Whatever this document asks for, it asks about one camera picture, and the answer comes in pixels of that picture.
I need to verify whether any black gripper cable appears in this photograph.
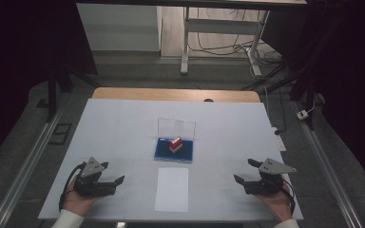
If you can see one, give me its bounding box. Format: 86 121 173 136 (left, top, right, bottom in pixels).
280 179 297 214
58 161 87 213

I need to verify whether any black metal stand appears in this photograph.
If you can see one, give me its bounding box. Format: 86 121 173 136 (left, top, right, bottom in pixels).
45 61 100 124
240 58 318 131

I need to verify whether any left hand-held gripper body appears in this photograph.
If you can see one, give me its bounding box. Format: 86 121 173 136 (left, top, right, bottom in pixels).
73 157 118 198

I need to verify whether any red and white stamp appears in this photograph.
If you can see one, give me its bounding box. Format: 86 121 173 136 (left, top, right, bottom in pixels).
168 136 184 156

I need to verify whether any large white table cover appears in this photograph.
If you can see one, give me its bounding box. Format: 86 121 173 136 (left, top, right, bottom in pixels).
37 98 305 222

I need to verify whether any small white paper sheet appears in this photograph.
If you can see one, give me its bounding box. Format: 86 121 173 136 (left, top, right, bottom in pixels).
154 166 190 214

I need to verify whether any black rectangular floor frame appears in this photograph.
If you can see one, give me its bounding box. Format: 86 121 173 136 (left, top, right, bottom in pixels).
48 123 73 146

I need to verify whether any metal floor rail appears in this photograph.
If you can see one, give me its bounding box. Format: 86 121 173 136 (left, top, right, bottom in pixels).
0 106 65 228
292 100 365 228

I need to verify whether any white power adapter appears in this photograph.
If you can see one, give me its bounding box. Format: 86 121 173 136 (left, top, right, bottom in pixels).
296 109 310 121

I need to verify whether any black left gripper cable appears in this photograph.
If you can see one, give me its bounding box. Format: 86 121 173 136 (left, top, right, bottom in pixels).
58 161 87 213

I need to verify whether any blue ink pad clear lid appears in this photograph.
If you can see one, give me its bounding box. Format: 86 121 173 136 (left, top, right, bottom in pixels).
153 117 197 164

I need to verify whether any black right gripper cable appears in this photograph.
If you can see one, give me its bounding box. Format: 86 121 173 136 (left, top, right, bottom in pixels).
280 179 297 214

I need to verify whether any person's left hand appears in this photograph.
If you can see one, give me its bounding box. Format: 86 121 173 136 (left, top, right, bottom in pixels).
62 176 105 219

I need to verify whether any person's right hand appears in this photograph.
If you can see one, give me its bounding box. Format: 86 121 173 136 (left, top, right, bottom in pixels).
254 180 295 223

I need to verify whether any thin black cable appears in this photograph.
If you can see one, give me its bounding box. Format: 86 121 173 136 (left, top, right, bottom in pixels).
264 85 288 136

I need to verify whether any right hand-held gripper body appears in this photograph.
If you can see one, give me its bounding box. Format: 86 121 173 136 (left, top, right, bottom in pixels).
242 158 298 196

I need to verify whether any dark curtain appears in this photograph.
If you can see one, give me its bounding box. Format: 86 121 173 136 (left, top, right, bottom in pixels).
260 0 365 198
0 0 99 174

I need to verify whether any white desk frame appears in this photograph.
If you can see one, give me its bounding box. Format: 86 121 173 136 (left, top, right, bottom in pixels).
179 6 271 77

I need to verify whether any black floor cable bundle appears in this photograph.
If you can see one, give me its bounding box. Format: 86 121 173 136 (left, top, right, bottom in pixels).
188 7 283 66

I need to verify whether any white cabinet panel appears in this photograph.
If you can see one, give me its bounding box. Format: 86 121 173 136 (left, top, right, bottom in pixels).
76 3 163 52

